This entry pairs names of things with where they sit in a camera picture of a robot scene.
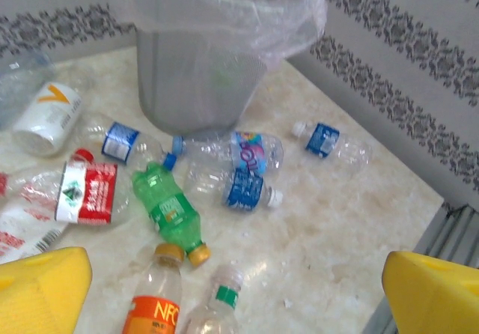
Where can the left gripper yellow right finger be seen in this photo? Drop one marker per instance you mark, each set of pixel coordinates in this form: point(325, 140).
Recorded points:
point(438, 300)

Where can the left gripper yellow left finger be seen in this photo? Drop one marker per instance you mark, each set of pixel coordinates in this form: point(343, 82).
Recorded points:
point(37, 296)

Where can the red label clear bottle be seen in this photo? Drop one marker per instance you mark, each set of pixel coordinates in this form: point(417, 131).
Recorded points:
point(93, 195)

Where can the green bottle yellow cap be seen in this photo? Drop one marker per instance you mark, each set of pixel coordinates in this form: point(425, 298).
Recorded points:
point(168, 206)

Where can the white label orange V bottle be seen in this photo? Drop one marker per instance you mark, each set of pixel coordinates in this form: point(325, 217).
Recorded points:
point(48, 113)

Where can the small blue label white-cap bottle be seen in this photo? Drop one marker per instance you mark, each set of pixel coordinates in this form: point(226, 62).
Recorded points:
point(322, 141)

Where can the clear bottle purple band label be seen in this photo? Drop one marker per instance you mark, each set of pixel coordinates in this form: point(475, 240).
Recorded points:
point(18, 87)

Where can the colourful label blue cap bottle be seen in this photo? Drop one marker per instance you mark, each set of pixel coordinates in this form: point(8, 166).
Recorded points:
point(250, 150)

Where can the grey metal mesh bin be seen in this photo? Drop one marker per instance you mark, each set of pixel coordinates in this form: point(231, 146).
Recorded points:
point(194, 87)

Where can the clear plastic bin liner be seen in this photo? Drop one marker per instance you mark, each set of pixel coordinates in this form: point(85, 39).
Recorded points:
point(224, 12)

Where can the aluminium right side rail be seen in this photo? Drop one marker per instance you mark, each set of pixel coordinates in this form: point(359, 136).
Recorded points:
point(456, 233)

